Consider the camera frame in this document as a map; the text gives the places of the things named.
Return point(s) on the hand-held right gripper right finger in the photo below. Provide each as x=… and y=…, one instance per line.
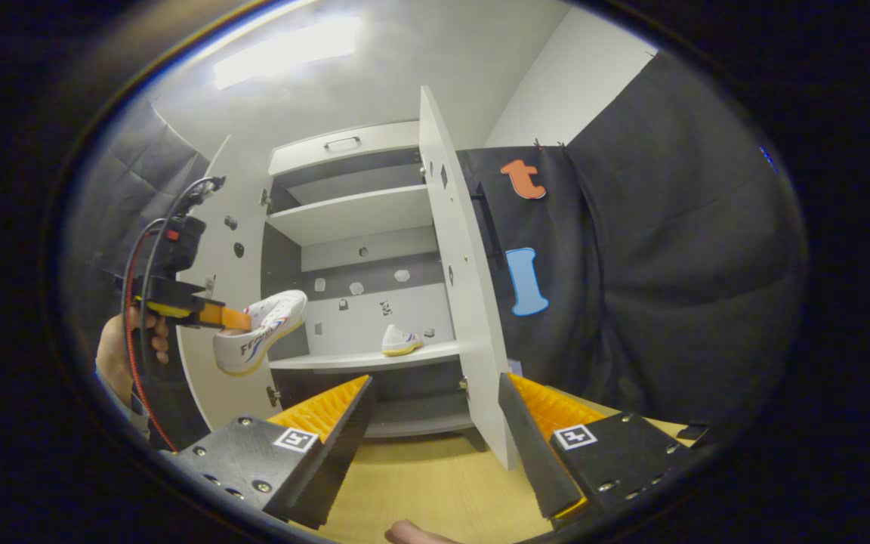
x=529, y=446

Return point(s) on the small black object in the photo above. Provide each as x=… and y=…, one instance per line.
x=695, y=432

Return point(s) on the ceiling light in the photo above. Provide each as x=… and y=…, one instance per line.
x=291, y=49

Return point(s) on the white cabinet door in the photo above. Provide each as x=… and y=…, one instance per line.
x=227, y=397
x=473, y=317

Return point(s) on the white and grey shoe cabinet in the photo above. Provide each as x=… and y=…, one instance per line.
x=352, y=215

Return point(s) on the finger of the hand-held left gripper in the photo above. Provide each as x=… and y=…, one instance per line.
x=227, y=317

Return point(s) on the white shoe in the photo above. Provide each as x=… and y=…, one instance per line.
x=269, y=325
x=401, y=341

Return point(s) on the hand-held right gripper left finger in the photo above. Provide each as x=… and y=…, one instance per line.
x=340, y=446

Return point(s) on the white cabinet drawer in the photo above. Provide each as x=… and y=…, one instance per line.
x=382, y=143

